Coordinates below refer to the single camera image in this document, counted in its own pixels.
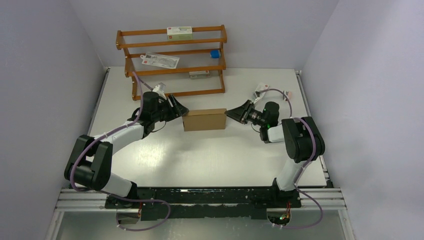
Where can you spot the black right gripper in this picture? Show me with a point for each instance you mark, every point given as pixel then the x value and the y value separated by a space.
pixel 238 114

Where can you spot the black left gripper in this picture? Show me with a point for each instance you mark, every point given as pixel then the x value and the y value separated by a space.
pixel 176 111

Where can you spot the brown cardboard box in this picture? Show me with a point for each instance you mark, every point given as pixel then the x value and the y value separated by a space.
pixel 205 120

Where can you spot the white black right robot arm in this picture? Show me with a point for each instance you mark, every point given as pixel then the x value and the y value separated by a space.
pixel 303 141

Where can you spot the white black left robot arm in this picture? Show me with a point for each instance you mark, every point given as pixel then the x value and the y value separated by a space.
pixel 90 161

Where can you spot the small grey box lower shelf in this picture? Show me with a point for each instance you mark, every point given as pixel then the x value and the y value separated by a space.
pixel 201 74

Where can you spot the white green box top shelf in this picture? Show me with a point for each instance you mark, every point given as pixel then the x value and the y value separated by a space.
pixel 179 33

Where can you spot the white teal small carton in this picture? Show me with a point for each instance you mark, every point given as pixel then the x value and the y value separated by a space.
pixel 261 88

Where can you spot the orange wooden shelf rack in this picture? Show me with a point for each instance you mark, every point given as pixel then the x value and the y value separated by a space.
pixel 193 56

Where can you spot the clear plastic blister pack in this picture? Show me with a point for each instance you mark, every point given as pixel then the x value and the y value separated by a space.
pixel 159 60

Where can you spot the blue white small roll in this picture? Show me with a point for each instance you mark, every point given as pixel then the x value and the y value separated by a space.
pixel 215 54

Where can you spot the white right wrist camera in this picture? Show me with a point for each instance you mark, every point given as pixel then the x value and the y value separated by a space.
pixel 257 96

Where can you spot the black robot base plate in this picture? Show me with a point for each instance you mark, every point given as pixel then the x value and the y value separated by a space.
pixel 210 202

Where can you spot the aluminium table frame rail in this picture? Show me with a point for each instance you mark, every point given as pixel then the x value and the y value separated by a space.
pixel 90 201

